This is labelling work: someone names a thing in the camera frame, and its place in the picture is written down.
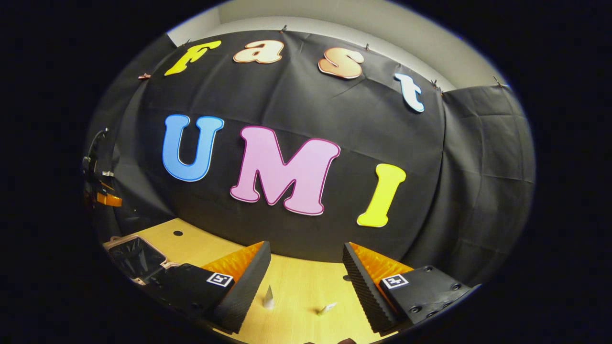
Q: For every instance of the green-ended white cream tube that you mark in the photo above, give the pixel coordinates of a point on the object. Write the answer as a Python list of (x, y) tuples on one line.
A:
[(326, 309)]

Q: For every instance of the white-ended cream tube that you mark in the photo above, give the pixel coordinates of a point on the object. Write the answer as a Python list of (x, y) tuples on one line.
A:
[(268, 300)]

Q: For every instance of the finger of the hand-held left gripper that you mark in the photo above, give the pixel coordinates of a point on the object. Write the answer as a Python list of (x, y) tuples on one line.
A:
[(110, 199)]

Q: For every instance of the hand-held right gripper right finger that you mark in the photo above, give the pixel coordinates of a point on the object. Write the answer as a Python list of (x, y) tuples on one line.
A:
[(366, 286)]

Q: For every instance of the beige suitcase with black lining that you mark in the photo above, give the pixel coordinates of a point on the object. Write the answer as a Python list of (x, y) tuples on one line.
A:
[(134, 255)]

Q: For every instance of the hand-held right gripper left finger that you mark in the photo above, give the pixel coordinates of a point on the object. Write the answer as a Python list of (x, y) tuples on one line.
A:
[(246, 282)]

